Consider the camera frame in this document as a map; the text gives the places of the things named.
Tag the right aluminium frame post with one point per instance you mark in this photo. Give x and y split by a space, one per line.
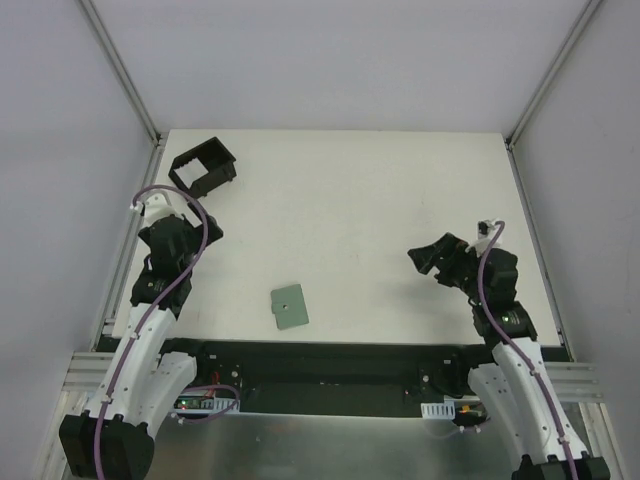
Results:
575 33

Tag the black plastic card box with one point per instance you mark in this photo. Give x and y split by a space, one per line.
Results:
203 168

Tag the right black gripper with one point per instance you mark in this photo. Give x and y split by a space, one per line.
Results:
447 261

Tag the white cable duct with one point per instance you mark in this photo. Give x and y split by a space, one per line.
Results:
438 411
205 406

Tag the green leather card holder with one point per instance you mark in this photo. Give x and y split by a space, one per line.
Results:
288 307

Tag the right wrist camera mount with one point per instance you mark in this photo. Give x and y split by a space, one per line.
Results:
487 234

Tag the left white cable duct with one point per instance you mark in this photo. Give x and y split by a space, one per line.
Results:
205 406

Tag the right white cable duct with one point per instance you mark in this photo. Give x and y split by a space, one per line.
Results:
438 411

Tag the left aluminium frame post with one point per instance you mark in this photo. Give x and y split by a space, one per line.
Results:
116 63

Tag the aluminium frame post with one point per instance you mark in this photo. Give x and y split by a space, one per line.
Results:
116 63
575 33

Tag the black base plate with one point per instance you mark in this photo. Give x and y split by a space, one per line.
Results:
333 379

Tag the aluminium front rail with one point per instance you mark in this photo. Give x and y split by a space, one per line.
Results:
574 382

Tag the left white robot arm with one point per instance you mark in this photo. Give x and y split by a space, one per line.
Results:
114 436

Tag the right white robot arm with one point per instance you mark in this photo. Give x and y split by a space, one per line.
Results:
514 386

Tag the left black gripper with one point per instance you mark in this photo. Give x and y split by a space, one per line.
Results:
211 228

